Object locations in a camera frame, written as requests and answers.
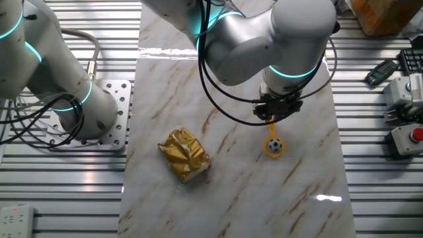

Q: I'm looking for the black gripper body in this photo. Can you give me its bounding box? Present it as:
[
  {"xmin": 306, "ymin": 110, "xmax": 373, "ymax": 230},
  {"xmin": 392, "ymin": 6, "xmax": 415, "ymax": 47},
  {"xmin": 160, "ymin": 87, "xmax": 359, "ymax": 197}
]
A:
[{"xmin": 253, "ymin": 97, "xmax": 304, "ymax": 120}]

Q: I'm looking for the orange plastic bubble ring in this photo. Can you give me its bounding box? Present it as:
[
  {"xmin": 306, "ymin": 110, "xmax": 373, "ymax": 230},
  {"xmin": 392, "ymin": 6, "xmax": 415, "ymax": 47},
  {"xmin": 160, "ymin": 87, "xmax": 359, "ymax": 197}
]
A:
[{"xmin": 262, "ymin": 118, "xmax": 286, "ymax": 158}]

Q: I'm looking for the small soccer ball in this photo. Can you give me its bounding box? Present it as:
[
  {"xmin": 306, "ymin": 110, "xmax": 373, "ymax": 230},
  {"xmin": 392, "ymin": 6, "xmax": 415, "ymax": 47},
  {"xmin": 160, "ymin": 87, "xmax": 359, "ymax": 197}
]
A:
[{"xmin": 267, "ymin": 138, "xmax": 284, "ymax": 153}]

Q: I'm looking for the white marble pattern mat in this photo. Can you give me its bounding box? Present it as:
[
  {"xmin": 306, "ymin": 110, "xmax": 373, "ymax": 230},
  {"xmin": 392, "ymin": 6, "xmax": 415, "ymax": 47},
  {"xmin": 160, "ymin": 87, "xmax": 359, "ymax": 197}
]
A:
[{"xmin": 117, "ymin": 0, "xmax": 358, "ymax": 238}]

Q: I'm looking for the gold foil package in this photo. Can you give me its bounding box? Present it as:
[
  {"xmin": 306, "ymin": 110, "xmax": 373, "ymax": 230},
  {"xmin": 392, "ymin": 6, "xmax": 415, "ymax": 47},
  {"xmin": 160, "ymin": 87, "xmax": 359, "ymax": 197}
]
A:
[{"xmin": 157, "ymin": 126, "xmax": 212, "ymax": 183}]

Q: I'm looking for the small silver clamp device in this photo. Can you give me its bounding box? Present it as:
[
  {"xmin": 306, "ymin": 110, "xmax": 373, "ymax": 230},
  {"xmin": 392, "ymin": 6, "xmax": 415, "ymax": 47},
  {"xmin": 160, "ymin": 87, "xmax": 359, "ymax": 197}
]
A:
[{"xmin": 383, "ymin": 108, "xmax": 423, "ymax": 126}]

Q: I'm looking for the white grey socket box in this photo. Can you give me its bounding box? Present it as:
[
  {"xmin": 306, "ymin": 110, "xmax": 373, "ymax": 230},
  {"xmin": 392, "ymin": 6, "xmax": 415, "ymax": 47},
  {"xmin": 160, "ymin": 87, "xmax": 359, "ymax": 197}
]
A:
[{"xmin": 382, "ymin": 76, "xmax": 414, "ymax": 112}]

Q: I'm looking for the red emergency stop button box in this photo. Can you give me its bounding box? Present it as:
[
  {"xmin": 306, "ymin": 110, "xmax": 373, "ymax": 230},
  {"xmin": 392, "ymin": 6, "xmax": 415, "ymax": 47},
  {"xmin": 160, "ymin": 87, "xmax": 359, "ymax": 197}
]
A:
[{"xmin": 389, "ymin": 124, "xmax": 423, "ymax": 157}]

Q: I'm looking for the black keyboard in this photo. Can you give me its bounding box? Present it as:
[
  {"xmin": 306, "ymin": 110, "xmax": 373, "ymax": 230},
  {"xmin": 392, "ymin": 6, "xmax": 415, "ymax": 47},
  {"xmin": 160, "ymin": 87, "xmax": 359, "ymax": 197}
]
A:
[{"xmin": 398, "ymin": 48, "xmax": 423, "ymax": 75}]

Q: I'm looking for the white power strip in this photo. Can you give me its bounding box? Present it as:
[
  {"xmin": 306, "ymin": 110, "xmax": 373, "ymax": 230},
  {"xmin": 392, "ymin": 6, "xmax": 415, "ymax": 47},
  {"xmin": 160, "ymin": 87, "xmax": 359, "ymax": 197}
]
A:
[{"xmin": 0, "ymin": 204, "xmax": 36, "ymax": 238}]

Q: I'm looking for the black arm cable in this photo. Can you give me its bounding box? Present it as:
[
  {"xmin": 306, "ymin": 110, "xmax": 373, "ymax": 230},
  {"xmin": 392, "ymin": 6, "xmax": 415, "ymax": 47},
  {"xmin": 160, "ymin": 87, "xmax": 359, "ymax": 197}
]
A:
[{"xmin": 196, "ymin": 0, "xmax": 338, "ymax": 127}]

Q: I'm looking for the silver ribbed camera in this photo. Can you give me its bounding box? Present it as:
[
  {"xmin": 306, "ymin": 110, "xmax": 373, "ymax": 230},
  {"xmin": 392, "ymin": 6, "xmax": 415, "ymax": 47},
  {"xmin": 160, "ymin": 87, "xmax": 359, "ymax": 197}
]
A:
[{"xmin": 408, "ymin": 72, "xmax": 423, "ymax": 108}]

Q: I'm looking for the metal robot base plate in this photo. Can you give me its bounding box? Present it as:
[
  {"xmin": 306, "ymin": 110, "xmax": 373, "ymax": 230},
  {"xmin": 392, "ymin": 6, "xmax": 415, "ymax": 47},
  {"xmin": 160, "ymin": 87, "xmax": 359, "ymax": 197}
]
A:
[{"xmin": 44, "ymin": 79, "xmax": 133, "ymax": 152}]

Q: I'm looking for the grey base cable with connector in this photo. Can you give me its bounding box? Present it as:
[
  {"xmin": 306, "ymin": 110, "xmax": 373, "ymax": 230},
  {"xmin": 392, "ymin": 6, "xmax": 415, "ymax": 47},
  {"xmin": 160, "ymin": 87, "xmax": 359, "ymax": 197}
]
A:
[{"xmin": 59, "ymin": 28, "xmax": 101, "ymax": 82}]

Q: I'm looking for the black base cable bundle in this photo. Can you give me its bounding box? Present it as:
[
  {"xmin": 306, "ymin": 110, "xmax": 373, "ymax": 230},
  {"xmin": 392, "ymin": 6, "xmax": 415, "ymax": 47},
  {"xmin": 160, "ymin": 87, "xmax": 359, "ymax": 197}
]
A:
[{"xmin": 0, "ymin": 92, "xmax": 85, "ymax": 148}]

